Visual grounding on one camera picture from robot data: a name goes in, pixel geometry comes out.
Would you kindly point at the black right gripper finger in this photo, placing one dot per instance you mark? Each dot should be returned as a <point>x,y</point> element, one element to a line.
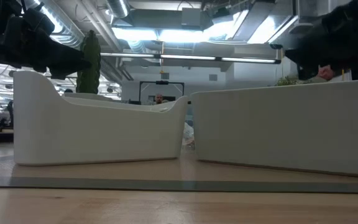
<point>308,51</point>
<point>308,72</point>

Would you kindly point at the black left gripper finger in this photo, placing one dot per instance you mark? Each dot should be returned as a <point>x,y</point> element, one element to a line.
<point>71,59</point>
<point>61,73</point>

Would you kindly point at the person's hand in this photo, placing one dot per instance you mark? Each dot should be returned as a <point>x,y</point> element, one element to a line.
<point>325,73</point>

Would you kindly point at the person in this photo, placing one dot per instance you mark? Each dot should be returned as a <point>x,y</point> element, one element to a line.
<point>68,91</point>
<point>158,99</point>

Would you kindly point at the white-flowered potted plant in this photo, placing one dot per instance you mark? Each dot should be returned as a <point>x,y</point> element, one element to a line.
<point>287,81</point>

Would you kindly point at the tall green cactus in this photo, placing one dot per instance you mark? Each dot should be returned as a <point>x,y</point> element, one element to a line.
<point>90,79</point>

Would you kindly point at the small black device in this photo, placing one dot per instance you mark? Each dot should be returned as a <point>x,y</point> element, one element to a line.
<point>276,46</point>

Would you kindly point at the white plastic bin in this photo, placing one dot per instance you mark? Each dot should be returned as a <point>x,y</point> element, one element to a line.
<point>284,127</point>
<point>98,133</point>

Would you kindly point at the long tube light bar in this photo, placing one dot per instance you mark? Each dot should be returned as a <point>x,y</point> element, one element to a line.
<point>185,57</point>

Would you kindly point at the clear plastic bin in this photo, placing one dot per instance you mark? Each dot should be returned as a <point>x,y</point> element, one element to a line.
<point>189,133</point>

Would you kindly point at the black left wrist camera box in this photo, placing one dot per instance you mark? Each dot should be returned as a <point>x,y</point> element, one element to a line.
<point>37,20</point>

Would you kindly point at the round silver air duct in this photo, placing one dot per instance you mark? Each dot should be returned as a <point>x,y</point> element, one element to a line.
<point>118,7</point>

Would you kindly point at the rectangular metal air duct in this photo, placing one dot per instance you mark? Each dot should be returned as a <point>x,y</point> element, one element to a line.
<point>154,20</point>

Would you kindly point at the black rectangular stand frame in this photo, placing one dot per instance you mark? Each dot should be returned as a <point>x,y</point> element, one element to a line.
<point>162,82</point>

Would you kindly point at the square wall vent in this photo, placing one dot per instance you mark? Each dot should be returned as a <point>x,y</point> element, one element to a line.
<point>213,77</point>
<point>165,76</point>

